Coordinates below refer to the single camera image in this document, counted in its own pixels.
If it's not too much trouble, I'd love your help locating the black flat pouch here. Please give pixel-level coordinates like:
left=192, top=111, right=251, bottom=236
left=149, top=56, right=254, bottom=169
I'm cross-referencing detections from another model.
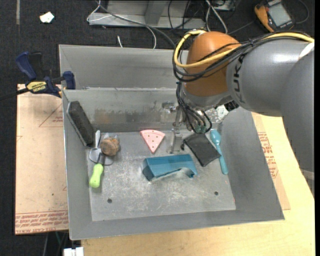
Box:
left=183, top=133, right=222, bottom=168

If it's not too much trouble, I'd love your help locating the green handled metal tool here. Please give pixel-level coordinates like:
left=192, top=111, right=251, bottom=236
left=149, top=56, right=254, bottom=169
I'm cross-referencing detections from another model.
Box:
left=88, top=129, right=115, bottom=189

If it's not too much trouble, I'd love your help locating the brown cardboard board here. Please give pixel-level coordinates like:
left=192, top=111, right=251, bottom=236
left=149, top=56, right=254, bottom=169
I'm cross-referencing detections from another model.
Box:
left=14, top=83, right=291, bottom=236

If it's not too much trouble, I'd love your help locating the black cylinder on white bracket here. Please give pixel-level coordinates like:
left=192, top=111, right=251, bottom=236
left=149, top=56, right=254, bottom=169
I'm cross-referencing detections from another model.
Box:
left=216, top=100, right=240, bottom=121

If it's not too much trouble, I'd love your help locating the dark grey flat block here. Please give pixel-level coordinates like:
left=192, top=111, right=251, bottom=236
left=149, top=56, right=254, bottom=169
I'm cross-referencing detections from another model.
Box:
left=67, top=100, right=97, bottom=148

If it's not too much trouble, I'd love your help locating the grey metal bin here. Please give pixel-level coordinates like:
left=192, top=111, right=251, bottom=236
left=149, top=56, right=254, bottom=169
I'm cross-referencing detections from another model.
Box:
left=58, top=44, right=286, bottom=241

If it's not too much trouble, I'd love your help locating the pink toy pizza slice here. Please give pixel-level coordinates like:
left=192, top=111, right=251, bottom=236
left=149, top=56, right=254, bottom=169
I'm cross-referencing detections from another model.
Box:
left=139, top=129, right=166, bottom=154

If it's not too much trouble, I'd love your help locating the teal plastic spoon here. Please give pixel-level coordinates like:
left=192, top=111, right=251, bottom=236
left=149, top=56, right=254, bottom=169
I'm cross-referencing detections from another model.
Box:
left=209, top=128, right=229, bottom=175

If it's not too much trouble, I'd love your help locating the brown walnut-like ball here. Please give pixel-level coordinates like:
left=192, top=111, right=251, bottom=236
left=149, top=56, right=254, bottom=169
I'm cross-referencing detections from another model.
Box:
left=99, top=137, right=121, bottom=157

